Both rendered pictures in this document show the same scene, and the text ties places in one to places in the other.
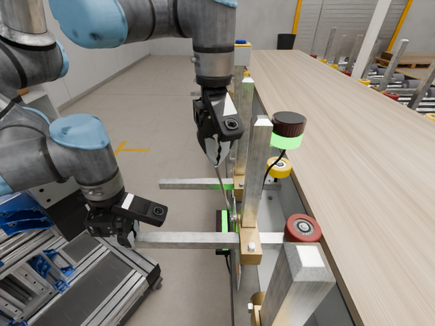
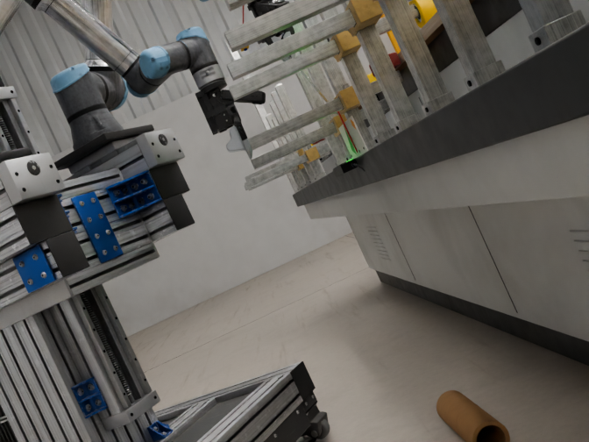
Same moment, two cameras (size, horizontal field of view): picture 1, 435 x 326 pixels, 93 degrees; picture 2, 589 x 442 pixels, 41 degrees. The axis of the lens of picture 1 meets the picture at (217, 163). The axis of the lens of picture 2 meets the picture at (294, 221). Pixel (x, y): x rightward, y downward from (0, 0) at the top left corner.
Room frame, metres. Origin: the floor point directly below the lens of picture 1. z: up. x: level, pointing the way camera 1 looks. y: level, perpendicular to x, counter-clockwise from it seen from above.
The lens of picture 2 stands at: (-1.72, 0.33, 0.67)
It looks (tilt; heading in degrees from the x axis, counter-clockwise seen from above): 1 degrees down; 356
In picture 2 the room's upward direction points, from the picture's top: 25 degrees counter-clockwise
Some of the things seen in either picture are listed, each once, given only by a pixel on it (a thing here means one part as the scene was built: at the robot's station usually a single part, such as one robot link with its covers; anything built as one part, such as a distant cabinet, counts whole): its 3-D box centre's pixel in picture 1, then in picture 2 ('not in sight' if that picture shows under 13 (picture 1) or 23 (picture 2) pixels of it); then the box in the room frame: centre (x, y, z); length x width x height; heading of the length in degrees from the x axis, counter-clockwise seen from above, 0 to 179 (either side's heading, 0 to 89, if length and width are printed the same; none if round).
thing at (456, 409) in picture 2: not in sight; (470, 421); (0.02, 0.03, 0.04); 0.30 x 0.08 x 0.08; 0
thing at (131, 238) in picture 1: (122, 242); (237, 144); (0.29, 0.24, 0.86); 0.06 x 0.03 x 0.09; 90
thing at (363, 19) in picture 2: not in sight; (361, 15); (-0.18, -0.08, 0.95); 0.14 x 0.06 x 0.05; 0
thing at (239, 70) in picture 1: (236, 119); (315, 103); (0.85, -0.08, 0.93); 0.05 x 0.05 x 0.45; 0
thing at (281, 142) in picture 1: (285, 135); not in sight; (0.34, -0.13, 1.13); 0.06 x 0.06 x 0.02
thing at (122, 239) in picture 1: (124, 233); (237, 124); (0.28, 0.21, 0.90); 0.05 x 0.02 x 0.09; 0
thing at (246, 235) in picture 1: (248, 235); (349, 100); (0.32, -0.08, 0.85); 0.14 x 0.06 x 0.05; 0
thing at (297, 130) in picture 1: (287, 123); not in sight; (0.34, -0.13, 1.15); 0.06 x 0.06 x 0.02
